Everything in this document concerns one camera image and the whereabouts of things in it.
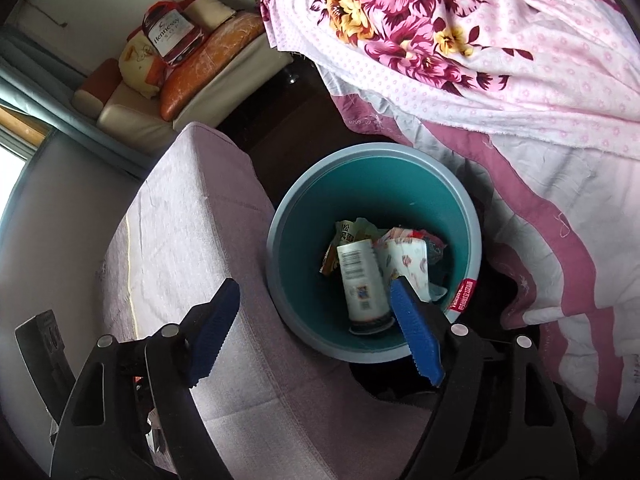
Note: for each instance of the white plastic wrapper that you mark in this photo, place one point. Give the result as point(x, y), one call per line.
point(412, 270)

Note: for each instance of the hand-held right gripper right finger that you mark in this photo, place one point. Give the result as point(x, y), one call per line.
point(415, 330)

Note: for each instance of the window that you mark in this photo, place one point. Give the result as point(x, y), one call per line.
point(10, 180)

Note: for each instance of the teal curtain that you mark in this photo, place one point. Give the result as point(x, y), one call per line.
point(40, 75)

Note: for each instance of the cream leather sofa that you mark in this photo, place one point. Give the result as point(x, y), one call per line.
point(135, 115)

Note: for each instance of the pink and white quilt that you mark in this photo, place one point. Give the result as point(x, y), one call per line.
point(575, 240)

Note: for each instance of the cream pillow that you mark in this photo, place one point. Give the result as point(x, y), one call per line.
point(212, 10)

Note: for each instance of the wooden window frame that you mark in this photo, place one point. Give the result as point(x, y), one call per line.
point(20, 125)

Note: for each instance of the cream yellow snack packet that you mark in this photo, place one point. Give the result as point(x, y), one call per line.
point(345, 235)

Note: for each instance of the orange seat cushion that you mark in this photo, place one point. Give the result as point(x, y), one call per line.
point(210, 65)

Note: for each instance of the orange sofa armrest pad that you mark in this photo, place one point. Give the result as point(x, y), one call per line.
point(97, 85)

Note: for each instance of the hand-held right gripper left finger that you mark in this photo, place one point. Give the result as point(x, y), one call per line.
point(215, 330)

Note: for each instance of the floral pink bedsheet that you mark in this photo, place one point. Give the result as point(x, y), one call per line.
point(450, 35)

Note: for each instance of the red bottle-shaped pillow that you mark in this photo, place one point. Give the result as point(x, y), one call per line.
point(172, 32)

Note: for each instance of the grey padded panel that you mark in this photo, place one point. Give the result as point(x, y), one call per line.
point(60, 240)

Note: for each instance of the teal trash bin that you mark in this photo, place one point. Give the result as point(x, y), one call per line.
point(310, 200)

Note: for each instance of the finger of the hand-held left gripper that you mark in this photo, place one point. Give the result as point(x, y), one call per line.
point(45, 355)

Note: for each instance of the yellow printed pillow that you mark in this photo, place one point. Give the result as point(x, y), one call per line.
point(137, 67)

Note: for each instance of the white drink bottle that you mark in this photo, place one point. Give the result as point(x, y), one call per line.
point(362, 280)

